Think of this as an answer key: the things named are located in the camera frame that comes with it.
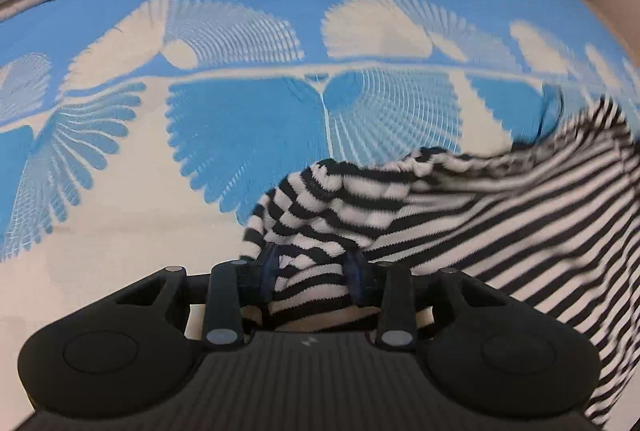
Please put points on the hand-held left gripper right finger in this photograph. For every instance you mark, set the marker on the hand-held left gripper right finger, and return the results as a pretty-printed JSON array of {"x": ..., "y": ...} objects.
[{"x": 356, "y": 282}]

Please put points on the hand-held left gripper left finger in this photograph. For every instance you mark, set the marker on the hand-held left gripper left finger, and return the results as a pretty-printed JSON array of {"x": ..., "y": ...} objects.
[{"x": 265, "y": 272}]

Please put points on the black white striped shirt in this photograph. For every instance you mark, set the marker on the black white striped shirt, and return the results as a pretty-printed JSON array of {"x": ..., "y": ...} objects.
[{"x": 480, "y": 221}]

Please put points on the blue white patterned bedsheet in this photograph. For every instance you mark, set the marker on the blue white patterned bedsheet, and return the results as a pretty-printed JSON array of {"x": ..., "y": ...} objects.
[{"x": 250, "y": 136}]

